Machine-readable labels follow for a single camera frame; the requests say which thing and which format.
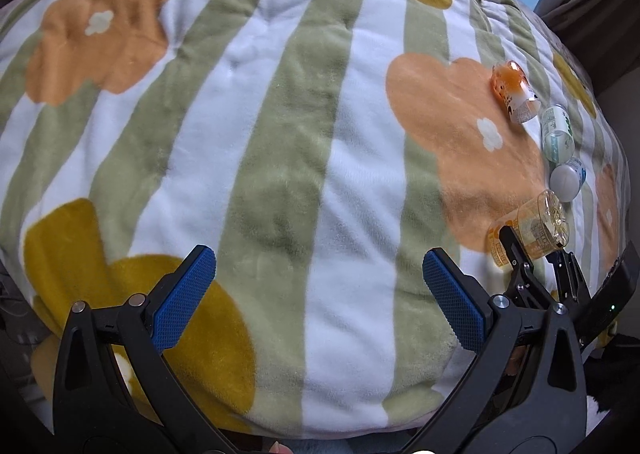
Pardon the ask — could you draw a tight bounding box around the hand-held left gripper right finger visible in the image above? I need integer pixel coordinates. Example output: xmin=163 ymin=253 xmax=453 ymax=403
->
xmin=399 ymin=248 xmax=590 ymax=454

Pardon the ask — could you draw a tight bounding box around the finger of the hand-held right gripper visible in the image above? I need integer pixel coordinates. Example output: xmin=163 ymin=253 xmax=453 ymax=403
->
xmin=547 ymin=249 xmax=594 ymax=307
xmin=499 ymin=226 xmax=543 ymax=309

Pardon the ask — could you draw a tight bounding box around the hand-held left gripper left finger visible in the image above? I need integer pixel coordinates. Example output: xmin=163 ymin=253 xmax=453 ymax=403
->
xmin=52 ymin=245 xmax=237 ymax=454

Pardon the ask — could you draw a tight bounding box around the yellow label clear cup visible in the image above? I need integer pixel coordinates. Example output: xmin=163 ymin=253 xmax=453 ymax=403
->
xmin=489 ymin=190 xmax=572 ymax=269

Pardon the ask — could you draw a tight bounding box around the green label clear cup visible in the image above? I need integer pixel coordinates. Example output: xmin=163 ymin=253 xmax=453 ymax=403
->
xmin=541 ymin=104 xmax=575 ymax=163

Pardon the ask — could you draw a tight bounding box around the orange patterned clear cup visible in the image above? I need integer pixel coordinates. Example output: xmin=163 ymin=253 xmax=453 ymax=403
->
xmin=489 ymin=61 xmax=542 ymax=125

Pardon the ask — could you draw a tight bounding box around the white cap bottle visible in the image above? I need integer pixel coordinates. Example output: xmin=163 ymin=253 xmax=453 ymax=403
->
xmin=550 ymin=157 xmax=587 ymax=202

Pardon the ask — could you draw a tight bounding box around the black white cloth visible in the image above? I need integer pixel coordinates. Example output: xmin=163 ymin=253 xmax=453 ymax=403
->
xmin=586 ymin=357 xmax=640 ymax=417

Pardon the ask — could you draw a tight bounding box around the floral striped blanket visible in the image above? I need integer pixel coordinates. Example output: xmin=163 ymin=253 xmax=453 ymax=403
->
xmin=0 ymin=0 xmax=632 ymax=441

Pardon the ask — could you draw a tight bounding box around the dark brown cloth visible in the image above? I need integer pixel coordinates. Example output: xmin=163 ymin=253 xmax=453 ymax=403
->
xmin=534 ymin=0 xmax=640 ymax=95

